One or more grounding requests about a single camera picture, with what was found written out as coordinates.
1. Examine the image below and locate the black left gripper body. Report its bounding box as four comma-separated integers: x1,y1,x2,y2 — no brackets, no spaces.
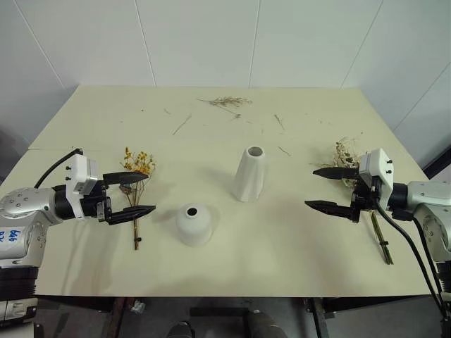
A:
80,179,116,225

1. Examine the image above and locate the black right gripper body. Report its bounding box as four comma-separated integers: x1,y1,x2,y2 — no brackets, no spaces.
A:
350,177,384,225

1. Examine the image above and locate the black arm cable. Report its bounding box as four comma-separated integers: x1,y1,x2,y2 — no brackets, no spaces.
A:
34,147,84,189
412,215,450,320
372,189,444,313

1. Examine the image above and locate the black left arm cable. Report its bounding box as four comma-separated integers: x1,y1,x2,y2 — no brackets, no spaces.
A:
34,147,84,189

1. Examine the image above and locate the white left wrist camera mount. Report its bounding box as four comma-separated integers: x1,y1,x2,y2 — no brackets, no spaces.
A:
65,150,104,195

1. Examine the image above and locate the long bare dried twig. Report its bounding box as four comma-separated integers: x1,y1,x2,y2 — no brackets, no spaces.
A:
172,113,192,136

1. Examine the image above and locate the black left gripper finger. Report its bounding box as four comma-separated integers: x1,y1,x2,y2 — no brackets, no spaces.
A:
103,170,150,187
107,205,157,226

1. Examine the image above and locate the dried twig sprig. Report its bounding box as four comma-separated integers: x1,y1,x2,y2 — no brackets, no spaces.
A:
197,95,254,108

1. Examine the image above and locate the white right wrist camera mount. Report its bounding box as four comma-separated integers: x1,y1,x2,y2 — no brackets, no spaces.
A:
358,147,395,209

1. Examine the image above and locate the yellow dried flower bunch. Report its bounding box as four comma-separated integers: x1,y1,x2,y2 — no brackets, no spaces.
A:
119,146,158,251

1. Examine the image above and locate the dark rounded shape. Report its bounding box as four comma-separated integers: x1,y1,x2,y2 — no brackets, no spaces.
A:
245,308,285,338
168,321,196,338

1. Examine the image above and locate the black metal table frame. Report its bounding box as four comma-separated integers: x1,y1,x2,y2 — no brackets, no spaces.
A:
303,296,451,338

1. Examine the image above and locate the tall white ceramic vase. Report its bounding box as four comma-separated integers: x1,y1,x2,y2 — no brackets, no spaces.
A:
230,145,271,203

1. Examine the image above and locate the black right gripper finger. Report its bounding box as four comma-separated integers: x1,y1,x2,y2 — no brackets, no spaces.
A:
312,166,361,181
304,199,354,221

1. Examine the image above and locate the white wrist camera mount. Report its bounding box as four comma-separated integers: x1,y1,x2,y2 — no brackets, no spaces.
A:
358,147,395,209
65,150,104,195

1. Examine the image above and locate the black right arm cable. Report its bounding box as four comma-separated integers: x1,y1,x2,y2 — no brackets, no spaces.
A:
412,215,450,320
372,189,444,313

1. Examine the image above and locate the rusty brown table leg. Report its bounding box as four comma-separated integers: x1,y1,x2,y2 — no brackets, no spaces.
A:
107,297,135,338

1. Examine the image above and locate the brown dried flower bunch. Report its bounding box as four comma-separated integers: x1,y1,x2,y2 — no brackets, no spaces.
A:
309,136,395,266

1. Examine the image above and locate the short white ceramic vase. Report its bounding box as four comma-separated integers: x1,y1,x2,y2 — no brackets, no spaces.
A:
175,203,217,248

